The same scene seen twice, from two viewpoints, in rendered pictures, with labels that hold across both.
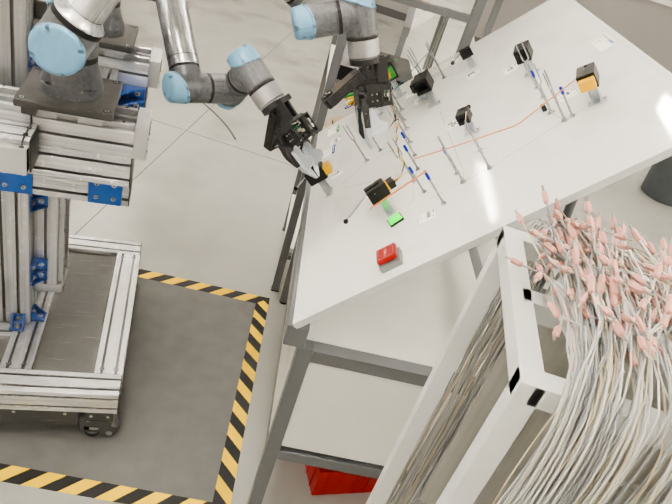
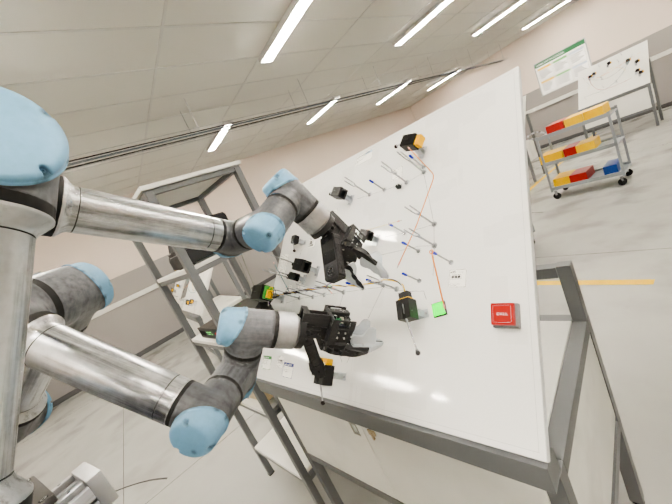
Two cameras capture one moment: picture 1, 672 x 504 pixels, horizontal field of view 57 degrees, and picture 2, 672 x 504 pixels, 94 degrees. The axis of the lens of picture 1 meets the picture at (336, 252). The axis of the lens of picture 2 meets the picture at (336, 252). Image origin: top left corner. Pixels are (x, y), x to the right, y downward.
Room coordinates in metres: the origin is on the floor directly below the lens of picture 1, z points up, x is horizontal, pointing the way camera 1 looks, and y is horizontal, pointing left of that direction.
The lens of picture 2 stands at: (0.86, 0.49, 1.50)
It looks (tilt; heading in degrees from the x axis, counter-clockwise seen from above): 10 degrees down; 326
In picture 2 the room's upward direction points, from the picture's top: 25 degrees counter-clockwise
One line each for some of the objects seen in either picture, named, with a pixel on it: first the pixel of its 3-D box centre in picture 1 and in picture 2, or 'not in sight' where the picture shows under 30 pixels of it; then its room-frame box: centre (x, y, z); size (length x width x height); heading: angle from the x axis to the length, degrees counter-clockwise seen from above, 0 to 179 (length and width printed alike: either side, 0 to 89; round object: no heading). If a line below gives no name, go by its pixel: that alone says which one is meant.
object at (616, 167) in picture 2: not in sight; (576, 154); (2.45, -5.09, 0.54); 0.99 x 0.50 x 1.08; 1
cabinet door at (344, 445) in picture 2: not in sight; (327, 434); (2.02, 0.13, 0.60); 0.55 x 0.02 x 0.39; 8
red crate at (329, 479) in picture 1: (341, 436); not in sight; (1.58, -0.23, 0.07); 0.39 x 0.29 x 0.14; 23
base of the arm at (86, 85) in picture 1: (72, 70); not in sight; (1.42, 0.76, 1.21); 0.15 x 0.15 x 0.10
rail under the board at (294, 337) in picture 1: (310, 216); (348, 407); (1.74, 0.11, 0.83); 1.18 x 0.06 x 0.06; 8
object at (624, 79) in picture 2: not in sight; (615, 96); (2.67, -9.10, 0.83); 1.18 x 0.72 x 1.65; 0
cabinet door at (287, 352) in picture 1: (293, 324); (450, 487); (1.47, 0.06, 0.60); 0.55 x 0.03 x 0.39; 8
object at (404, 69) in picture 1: (372, 68); (237, 317); (2.63, 0.09, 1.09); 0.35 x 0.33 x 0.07; 8
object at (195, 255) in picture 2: not in sight; (199, 240); (2.59, 0.08, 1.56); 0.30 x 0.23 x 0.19; 100
